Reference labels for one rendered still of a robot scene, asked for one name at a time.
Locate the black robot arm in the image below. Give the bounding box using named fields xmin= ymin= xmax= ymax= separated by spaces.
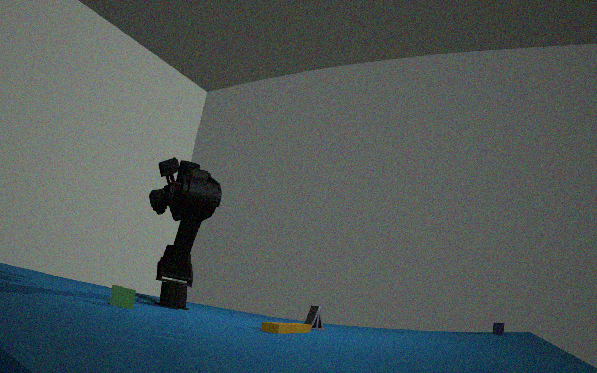
xmin=149 ymin=160 xmax=222 ymax=310

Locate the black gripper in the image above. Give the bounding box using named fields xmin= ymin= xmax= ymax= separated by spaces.
xmin=158 ymin=157 xmax=182 ymax=221

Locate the yellow bar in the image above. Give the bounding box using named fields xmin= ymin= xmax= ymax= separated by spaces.
xmin=261 ymin=322 xmax=311 ymax=334

